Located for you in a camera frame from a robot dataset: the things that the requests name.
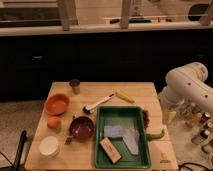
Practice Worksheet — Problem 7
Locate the wooden block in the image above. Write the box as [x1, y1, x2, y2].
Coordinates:
[100, 138, 121, 164]

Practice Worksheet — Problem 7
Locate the green pepper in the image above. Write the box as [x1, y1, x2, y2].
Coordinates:
[146, 129, 165, 141]

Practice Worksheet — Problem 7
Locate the yellow banana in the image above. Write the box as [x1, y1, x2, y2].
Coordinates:
[115, 92, 135, 103]

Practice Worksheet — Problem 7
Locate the orange bowl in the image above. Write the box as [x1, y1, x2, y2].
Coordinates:
[44, 94, 69, 116]

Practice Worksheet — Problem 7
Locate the orange fruit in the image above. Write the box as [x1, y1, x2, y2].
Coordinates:
[47, 117, 61, 129]

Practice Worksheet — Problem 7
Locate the white round container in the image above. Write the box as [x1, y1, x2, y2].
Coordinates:
[39, 136, 60, 157]

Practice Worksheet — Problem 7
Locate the dark brown scrubber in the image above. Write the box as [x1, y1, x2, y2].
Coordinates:
[143, 110, 150, 129]

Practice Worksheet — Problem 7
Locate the grey blue cloth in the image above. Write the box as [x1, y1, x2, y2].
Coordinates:
[104, 125, 140, 155]

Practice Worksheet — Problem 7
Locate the white handled brush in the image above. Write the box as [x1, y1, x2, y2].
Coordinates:
[83, 94, 113, 114]

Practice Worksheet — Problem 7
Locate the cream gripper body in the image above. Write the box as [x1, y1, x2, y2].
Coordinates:
[158, 93, 176, 125]

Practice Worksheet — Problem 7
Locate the green plastic tray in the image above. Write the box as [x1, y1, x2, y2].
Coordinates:
[94, 106, 151, 169]

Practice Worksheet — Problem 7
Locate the small brown cup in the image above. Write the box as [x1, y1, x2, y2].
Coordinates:
[69, 79, 80, 94]

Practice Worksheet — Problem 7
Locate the wooden cutting board table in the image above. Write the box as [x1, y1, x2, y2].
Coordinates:
[25, 82, 178, 171]

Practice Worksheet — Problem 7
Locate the purple bowl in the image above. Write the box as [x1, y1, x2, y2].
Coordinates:
[69, 116, 95, 141]

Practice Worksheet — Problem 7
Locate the black pole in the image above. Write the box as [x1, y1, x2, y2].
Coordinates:
[12, 130, 27, 171]

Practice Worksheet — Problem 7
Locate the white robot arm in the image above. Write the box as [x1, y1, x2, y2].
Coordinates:
[158, 62, 213, 124]

